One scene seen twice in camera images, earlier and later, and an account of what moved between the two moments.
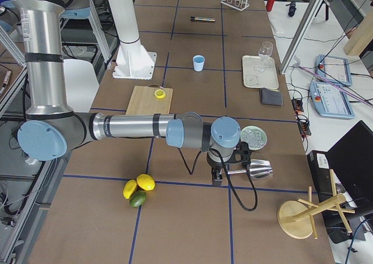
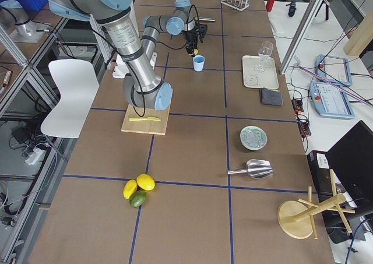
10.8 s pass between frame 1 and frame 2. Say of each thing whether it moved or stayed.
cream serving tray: stayed
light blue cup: stayed
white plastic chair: stayed
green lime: stayed
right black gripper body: moved
